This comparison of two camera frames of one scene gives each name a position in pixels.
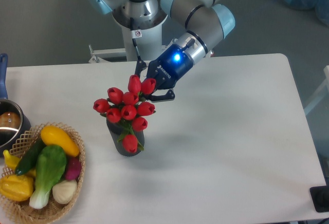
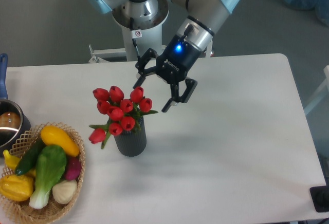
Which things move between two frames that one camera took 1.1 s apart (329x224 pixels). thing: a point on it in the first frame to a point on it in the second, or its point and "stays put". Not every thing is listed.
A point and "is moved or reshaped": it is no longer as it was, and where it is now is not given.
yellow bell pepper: (17, 187) stays put
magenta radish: (73, 167) stays put
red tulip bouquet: (126, 110) is moved or reshaped
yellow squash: (52, 135) stays put
